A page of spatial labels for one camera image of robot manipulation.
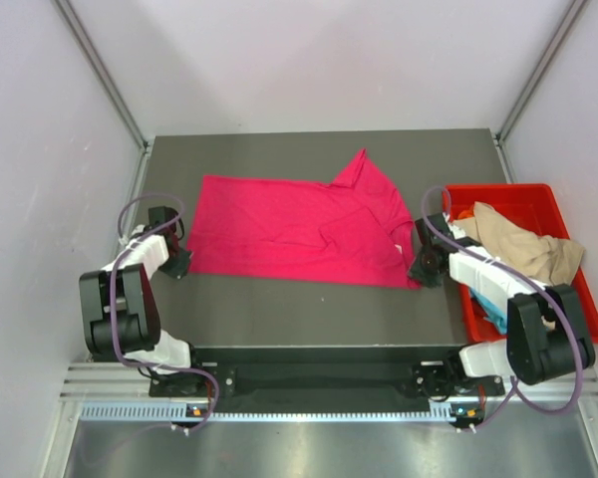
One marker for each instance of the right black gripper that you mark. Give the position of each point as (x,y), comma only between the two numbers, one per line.
(418,273)

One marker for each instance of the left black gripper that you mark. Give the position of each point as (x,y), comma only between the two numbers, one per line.
(180,270)

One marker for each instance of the pink t shirt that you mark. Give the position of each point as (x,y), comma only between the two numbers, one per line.
(354,230)

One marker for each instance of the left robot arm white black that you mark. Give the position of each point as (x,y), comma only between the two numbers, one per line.
(154,247)

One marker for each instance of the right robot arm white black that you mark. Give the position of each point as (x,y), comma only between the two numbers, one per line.
(546,330)

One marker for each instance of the orange t shirt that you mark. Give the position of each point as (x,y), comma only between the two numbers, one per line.
(466,214)

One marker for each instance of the blue t shirt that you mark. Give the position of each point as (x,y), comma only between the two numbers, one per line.
(493,313)

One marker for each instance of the beige t shirt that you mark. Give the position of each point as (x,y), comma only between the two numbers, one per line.
(546,260)

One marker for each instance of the red plastic bin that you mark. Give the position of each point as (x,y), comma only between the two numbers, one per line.
(532,207)

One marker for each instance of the aluminium frame rail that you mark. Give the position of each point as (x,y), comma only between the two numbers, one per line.
(109,381)

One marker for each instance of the slotted cable duct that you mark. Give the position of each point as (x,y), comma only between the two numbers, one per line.
(181,412)

